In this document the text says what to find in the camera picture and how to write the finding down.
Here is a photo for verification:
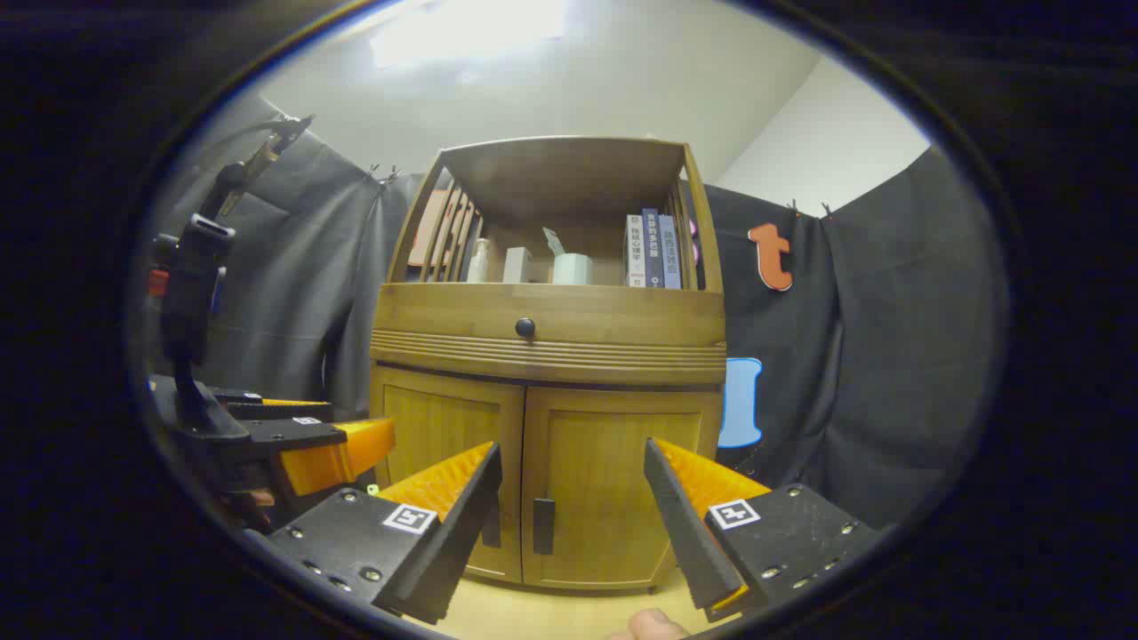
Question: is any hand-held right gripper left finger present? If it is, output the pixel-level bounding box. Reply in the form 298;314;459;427
267;442;503;626

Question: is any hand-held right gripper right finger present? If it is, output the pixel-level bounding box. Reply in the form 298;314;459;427
644;436;881;623

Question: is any wooden shoe cabinet door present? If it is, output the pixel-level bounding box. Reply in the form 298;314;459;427
372;364;525;585
522;387;723;592

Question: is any wooden double-door shoe cabinet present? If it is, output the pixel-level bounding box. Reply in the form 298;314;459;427
369;135;728;592

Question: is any wooden drawer with black knob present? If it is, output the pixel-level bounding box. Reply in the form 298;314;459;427
373;283;727;349

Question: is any black backdrop cloth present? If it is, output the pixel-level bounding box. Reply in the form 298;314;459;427
147;93;1010;534

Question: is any grey blue spine book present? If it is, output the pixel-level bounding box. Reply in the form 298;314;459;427
659;214;683;290

